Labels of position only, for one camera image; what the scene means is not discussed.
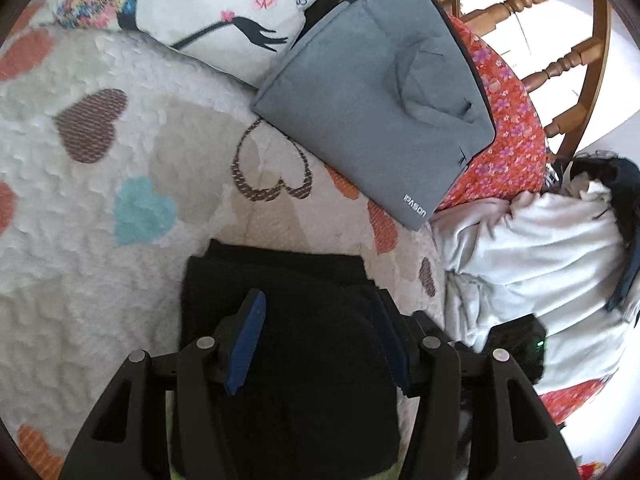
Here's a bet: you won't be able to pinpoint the grey laptop bag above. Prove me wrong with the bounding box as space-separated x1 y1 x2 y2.
250 0 497 233

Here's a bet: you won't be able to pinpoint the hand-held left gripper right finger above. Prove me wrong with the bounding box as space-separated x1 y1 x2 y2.
375 290 583 480

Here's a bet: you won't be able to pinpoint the heart patterned quilt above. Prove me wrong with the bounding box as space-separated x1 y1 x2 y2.
0 0 446 480

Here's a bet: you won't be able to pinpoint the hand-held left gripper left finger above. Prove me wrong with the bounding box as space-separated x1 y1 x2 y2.
59 287 268 480

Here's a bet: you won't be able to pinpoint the black pants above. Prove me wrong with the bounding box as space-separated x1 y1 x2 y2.
172 239 416 478

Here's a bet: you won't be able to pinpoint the white fleece blanket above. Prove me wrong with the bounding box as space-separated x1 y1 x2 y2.
430 180 640 396

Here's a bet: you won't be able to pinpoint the dark blue garment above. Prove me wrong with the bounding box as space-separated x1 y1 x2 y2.
570 155 640 313

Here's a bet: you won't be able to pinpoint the white printed silhouette pillow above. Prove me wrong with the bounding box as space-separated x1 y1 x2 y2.
50 0 346 86

